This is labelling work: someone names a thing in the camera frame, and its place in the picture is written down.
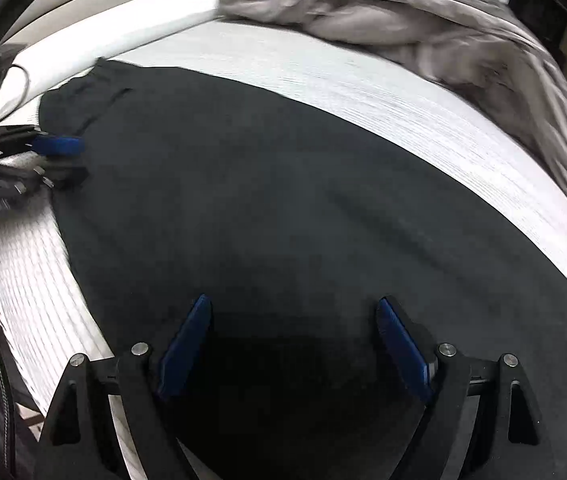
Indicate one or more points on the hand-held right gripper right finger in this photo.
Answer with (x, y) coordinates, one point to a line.
(403, 345)

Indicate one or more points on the honeycomb patterned mattress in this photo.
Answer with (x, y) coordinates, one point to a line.
(363, 90)

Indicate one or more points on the white pillow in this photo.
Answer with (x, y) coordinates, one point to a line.
(113, 35)

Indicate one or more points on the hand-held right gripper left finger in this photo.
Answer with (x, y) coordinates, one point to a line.
(188, 340)

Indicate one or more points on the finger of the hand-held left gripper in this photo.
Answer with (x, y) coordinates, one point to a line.
(63, 175)
(58, 145)

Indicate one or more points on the black pants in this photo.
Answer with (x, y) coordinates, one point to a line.
(263, 200)

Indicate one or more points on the grey duvet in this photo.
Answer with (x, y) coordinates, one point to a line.
(363, 15)

